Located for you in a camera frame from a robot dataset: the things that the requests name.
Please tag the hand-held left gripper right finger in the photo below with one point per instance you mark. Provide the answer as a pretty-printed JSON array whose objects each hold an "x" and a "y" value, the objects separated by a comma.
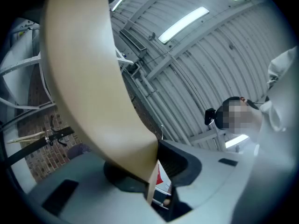
[{"x": 222, "y": 183}]

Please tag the red box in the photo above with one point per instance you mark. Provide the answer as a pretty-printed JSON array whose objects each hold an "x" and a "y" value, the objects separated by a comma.
[{"x": 159, "y": 176}]

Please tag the person's head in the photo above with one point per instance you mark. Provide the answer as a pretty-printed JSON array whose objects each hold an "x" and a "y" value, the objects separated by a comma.
[{"x": 236, "y": 115}]

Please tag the black head camera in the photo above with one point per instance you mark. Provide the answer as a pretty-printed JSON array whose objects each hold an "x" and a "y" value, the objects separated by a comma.
[{"x": 209, "y": 116}]

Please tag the thin pale wooden rod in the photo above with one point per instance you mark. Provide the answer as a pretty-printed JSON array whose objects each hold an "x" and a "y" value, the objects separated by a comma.
[{"x": 25, "y": 137}]

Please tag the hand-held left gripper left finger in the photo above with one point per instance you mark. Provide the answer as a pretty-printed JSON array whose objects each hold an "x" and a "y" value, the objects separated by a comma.
[{"x": 93, "y": 195}]

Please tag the wooden clothes hanger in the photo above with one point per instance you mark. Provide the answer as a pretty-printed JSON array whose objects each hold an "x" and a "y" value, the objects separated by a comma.
[{"x": 81, "y": 66}]

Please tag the white metal shelf frame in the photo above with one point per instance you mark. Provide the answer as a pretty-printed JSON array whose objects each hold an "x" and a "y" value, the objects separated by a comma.
[{"x": 21, "y": 63}]

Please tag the black coat rack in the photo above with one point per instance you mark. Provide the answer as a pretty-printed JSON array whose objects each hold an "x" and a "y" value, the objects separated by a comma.
[{"x": 35, "y": 146}]

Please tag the person's white hoodie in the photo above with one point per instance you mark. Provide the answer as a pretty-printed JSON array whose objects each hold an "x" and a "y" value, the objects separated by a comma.
[{"x": 282, "y": 78}]

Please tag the ceiling air vent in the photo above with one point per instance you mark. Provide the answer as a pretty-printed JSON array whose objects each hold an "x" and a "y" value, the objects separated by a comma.
[{"x": 133, "y": 40}]

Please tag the white ceiling pipes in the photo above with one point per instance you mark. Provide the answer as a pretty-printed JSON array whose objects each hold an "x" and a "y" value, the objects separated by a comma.
[{"x": 149, "y": 94}]

